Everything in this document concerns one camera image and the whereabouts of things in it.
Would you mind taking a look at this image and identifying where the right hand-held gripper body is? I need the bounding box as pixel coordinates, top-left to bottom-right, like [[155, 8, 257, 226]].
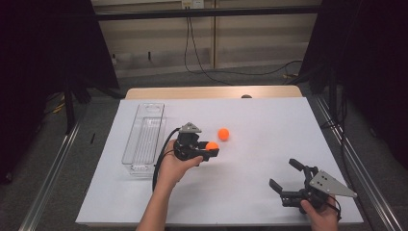
[[280, 167, 358, 216]]

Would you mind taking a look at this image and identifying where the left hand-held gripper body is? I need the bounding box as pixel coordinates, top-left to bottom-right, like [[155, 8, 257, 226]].
[[172, 121, 210, 162]]

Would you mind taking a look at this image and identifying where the clear plastic tray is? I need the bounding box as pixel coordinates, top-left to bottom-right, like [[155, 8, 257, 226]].
[[120, 102, 167, 177]]

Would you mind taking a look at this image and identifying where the person's left hand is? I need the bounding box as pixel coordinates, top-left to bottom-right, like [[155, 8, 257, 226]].
[[157, 139, 204, 191]]

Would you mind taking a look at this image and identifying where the person's right hand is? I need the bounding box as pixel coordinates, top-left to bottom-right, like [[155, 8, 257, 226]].
[[300, 195, 341, 231]]

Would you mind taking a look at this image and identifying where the black metal stand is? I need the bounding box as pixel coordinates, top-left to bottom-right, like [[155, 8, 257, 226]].
[[63, 80, 77, 135]]

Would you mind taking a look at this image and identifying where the black curtain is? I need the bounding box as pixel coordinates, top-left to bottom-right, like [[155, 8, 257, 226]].
[[0, 0, 120, 184], [299, 0, 408, 167]]

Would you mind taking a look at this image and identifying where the black horizontal bar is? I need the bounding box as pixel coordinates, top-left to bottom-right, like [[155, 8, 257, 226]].
[[95, 5, 321, 22]]

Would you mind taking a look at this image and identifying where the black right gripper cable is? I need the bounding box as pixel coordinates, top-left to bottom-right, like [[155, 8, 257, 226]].
[[326, 194, 343, 223]]

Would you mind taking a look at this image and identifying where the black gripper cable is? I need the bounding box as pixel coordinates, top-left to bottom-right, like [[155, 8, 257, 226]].
[[151, 127, 181, 193], [326, 194, 343, 223]]

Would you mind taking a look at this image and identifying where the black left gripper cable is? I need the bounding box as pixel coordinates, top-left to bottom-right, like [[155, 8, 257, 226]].
[[151, 127, 181, 193]]

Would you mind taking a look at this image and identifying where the metal floor rail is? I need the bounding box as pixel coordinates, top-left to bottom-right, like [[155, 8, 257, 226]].
[[18, 118, 81, 231], [314, 95, 403, 231]]

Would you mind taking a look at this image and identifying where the black floor cable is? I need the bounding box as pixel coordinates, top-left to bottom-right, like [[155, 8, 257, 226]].
[[183, 17, 219, 76], [189, 17, 304, 87]]

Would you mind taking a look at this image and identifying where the white wall outlet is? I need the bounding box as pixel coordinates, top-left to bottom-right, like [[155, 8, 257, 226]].
[[181, 0, 205, 10]]

